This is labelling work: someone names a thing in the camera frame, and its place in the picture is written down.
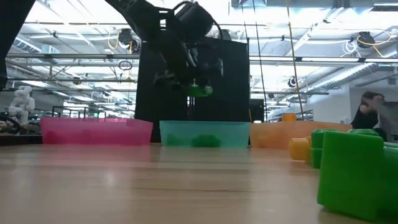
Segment white humanoid robot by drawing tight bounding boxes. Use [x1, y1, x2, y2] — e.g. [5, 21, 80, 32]
[7, 86, 36, 126]

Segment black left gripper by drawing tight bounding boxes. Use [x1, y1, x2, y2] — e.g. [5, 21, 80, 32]
[153, 36, 225, 91]

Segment black screen stand pole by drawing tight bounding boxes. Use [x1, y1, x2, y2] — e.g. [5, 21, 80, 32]
[190, 95, 197, 121]

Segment black aluminium table frame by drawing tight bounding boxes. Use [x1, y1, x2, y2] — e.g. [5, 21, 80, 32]
[0, 133, 43, 146]

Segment black hanging cable loop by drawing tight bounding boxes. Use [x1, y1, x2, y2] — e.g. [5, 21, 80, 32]
[118, 60, 134, 72]

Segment teal plastic bin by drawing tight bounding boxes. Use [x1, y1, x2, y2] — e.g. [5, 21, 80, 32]
[159, 120, 251, 149]

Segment black background panel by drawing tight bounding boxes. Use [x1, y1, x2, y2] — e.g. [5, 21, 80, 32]
[248, 98, 265, 123]

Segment black screen panel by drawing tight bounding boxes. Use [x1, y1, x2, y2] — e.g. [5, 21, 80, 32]
[135, 34, 191, 143]
[193, 39, 251, 123]

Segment small green two-stud block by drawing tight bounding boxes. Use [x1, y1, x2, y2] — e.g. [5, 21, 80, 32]
[191, 134, 221, 148]

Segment person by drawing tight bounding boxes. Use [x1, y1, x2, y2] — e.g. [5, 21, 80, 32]
[350, 91, 398, 142]

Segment pink plastic bin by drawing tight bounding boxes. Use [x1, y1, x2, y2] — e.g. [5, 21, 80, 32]
[39, 117, 154, 146]

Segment orange plastic bin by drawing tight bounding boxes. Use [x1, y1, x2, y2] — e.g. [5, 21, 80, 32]
[249, 120, 354, 150]

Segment black metal railing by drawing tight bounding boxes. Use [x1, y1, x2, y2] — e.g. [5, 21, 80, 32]
[51, 105, 108, 119]

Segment short green block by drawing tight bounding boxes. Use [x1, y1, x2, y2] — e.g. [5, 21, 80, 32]
[310, 128, 382, 169]
[185, 83, 214, 98]

